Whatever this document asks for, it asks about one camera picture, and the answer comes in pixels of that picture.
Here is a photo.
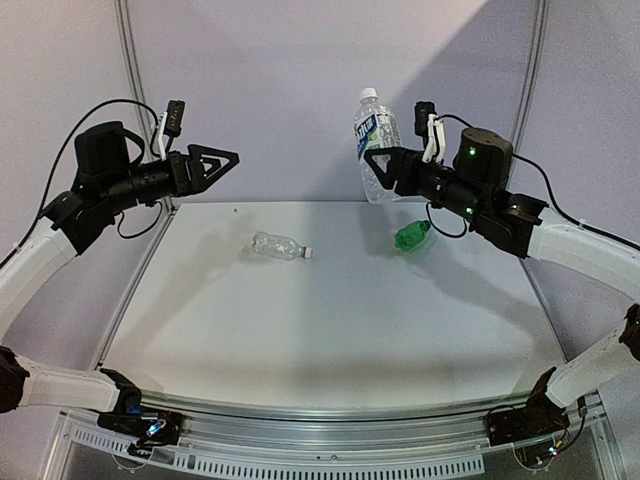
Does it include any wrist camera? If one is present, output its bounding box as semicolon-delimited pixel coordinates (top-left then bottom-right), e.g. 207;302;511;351
150;100;185;160
414;101;446;165

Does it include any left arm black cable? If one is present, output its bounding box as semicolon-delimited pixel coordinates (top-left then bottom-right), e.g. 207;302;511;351
37;98;164;239

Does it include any crushed clear bottle red label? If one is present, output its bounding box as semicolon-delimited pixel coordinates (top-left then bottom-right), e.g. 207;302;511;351
251;232;313;261

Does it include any aluminium wall post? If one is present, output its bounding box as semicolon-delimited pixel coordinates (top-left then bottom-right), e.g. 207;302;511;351
508;0;550;150
113;0;176;214

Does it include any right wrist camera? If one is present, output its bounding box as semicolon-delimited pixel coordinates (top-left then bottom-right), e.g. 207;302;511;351
414;101;446;165

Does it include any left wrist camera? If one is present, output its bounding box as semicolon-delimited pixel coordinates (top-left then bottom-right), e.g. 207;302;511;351
150;100;185;160

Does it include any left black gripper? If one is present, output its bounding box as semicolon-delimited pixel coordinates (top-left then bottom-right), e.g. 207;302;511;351
100;141;239;211

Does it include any right aluminium wall post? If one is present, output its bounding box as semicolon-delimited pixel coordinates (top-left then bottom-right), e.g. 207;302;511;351
508;0;550;150

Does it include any left aluminium wall post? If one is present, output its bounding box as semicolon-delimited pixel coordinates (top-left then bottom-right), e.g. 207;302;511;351
113;0;176;214

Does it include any green plastic bottle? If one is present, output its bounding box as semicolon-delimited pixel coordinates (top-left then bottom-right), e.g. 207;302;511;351
394;220;431;253

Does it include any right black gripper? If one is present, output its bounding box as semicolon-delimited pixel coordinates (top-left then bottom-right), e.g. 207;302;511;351
363;146;484;224

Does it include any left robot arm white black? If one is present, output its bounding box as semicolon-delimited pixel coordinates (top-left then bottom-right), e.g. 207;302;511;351
1;121;240;434

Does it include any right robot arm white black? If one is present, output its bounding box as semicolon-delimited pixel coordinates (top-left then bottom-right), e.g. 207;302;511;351
363;128;639;436

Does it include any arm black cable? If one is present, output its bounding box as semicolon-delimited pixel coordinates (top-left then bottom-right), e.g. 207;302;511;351
37;98;164;239
424;113;640;249

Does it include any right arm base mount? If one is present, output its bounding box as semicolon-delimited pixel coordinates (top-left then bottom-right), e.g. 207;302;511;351
484;396;587;472

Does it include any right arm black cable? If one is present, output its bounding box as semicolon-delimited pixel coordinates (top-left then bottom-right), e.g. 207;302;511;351
424;113;640;249

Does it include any clear labelled water bottle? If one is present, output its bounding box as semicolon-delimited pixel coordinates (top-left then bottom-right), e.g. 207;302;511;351
353;87;401;204

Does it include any aluminium front rail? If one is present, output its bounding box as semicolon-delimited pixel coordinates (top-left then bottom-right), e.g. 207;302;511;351
44;394;625;479

